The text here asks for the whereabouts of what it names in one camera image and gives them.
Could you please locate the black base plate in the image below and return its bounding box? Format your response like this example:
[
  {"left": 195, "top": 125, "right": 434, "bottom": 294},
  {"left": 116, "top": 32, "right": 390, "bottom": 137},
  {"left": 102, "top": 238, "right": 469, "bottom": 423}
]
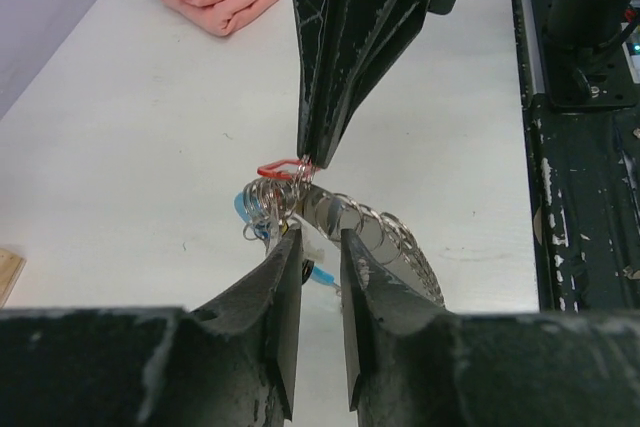
[{"left": 523, "top": 94, "right": 639, "bottom": 312}]

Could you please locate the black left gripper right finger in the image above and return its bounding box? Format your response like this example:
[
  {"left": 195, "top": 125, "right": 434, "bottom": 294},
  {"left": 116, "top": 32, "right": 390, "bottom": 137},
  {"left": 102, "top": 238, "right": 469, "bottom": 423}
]
[{"left": 341, "top": 230, "right": 639, "bottom": 426}]

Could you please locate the key with red tag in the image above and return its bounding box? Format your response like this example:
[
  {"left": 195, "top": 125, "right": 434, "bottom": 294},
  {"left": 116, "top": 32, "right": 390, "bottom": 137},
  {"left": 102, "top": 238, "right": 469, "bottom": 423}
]
[{"left": 256, "top": 159, "right": 303, "bottom": 181}]

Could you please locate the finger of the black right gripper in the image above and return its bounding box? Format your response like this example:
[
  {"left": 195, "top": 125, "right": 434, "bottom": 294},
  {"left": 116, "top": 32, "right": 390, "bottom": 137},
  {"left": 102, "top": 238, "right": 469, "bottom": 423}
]
[
  {"left": 312, "top": 0, "right": 456, "bottom": 167},
  {"left": 293, "top": 0, "right": 349, "bottom": 157}
]

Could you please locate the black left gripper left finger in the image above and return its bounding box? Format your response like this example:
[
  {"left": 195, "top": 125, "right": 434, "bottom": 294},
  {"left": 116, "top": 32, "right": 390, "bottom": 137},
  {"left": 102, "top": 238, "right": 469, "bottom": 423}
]
[{"left": 1, "top": 228, "right": 303, "bottom": 426}]

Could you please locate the wooden tray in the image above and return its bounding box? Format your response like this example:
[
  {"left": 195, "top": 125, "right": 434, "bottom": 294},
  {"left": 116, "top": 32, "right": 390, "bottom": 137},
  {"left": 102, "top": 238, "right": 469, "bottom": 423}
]
[{"left": 0, "top": 248, "right": 26, "bottom": 307}]

